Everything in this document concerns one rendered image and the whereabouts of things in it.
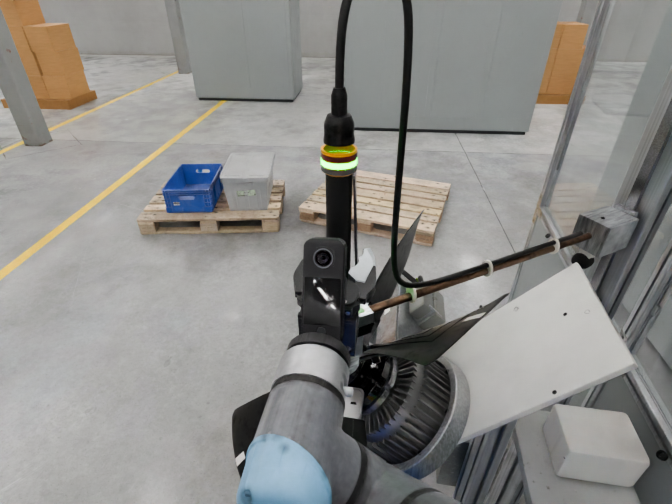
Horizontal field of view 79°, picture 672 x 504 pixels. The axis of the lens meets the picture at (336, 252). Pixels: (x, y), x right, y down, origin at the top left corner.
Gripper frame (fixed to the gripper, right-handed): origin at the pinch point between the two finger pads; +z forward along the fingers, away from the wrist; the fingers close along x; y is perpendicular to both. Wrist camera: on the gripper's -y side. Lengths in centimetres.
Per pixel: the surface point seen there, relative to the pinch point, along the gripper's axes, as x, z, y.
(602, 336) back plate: 41.9, 4.3, 15.8
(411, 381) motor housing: 13.0, 3.6, 31.9
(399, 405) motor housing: 11.0, -1.0, 33.3
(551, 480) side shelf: 48, 7, 64
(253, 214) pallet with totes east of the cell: -113, 244, 137
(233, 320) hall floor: -89, 131, 151
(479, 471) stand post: 32, 6, 63
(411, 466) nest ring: 14.1, -7.0, 42.6
